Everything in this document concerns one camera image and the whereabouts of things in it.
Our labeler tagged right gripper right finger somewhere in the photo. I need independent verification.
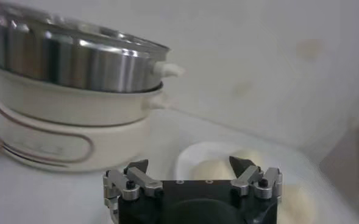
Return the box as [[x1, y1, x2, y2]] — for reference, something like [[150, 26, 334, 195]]
[[229, 156, 283, 200]]

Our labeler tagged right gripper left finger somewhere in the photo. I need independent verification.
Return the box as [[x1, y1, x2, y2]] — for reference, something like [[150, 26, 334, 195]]
[[102, 159, 163, 224]]

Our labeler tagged stainless steel steamer basket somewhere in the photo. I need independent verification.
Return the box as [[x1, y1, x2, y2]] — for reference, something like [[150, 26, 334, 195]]
[[0, 1, 185, 94]]

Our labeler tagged white round plate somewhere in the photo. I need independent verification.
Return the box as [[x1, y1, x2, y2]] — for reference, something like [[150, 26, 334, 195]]
[[174, 141, 359, 224]]

